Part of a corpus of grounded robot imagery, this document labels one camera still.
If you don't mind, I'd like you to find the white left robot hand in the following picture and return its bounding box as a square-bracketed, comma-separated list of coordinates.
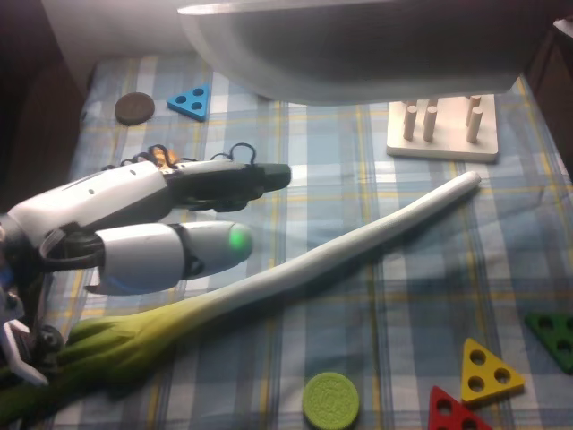
[7, 142, 293, 296]

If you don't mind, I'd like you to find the toy leek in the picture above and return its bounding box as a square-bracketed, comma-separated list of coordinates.
[0, 170, 483, 422]

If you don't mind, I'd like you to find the orange wooden gear disc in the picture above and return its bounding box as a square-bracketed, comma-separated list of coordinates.
[150, 147, 180, 172]

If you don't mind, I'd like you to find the brown round cookie toy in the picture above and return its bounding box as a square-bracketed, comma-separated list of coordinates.
[115, 91, 156, 125]

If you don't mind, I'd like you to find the blue triangle block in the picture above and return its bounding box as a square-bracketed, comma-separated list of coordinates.
[166, 83, 211, 123]

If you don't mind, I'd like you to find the blue plaid cloth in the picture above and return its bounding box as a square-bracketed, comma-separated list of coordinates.
[44, 56, 573, 430]

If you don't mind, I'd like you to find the green round cookie toy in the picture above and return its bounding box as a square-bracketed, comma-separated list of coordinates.
[302, 372, 361, 430]

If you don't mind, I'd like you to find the wooden peg board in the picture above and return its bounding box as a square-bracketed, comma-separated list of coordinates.
[386, 91, 500, 163]

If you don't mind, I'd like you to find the red triangle block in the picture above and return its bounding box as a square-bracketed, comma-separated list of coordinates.
[427, 385, 493, 430]

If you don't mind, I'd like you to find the yellow triangle block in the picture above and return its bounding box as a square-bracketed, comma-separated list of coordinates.
[460, 338, 526, 407]

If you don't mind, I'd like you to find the green triangle block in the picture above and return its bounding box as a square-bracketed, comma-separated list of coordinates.
[523, 311, 573, 375]

